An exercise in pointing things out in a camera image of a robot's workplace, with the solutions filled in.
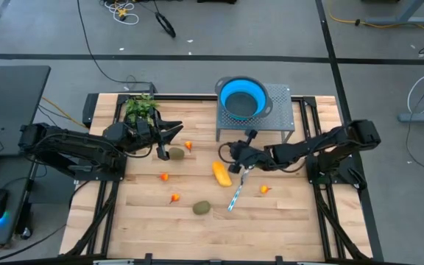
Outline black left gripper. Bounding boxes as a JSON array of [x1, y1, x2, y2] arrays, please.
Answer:
[[103, 107, 185, 162]]

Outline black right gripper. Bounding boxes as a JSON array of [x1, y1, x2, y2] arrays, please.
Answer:
[[228, 129, 272, 174]]

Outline brown kiwi fruit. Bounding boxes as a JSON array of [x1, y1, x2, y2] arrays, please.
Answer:
[[168, 146, 186, 161], [191, 199, 212, 216]]

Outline yellow mango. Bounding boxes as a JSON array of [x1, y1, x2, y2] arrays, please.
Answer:
[[211, 160, 233, 188]]

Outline teal white patterned knife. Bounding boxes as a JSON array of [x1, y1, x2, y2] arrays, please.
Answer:
[[227, 167, 252, 213]]

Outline blue grey collapsible colander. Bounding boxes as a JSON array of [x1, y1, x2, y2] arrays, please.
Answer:
[[214, 75, 274, 122]]

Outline green plant white pot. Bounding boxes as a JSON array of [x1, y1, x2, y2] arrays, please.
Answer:
[[124, 93, 160, 127]]

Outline grey perforated metal stand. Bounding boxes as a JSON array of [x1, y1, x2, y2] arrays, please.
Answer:
[[215, 83, 296, 144]]

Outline black desk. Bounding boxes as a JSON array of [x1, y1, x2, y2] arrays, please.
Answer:
[[0, 65, 52, 246]]

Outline wooden desk grey legs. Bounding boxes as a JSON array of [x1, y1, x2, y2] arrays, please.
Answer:
[[364, 0, 424, 123]]

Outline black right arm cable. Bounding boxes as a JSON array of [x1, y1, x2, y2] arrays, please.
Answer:
[[217, 141, 235, 165]]

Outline black loop strap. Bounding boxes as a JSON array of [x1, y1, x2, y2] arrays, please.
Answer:
[[154, 11, 177, 39]]

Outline yellow floor cable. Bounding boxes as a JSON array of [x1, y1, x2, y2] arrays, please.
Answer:
[[325, 0, 424, 42], [0, 57, 88, 129]]

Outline white cable coil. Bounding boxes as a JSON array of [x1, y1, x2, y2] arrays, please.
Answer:
[[102, 0, 140, 26]]

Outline black floor cable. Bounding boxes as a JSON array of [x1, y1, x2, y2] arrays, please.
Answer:
[[76, 0, 150, 85]]

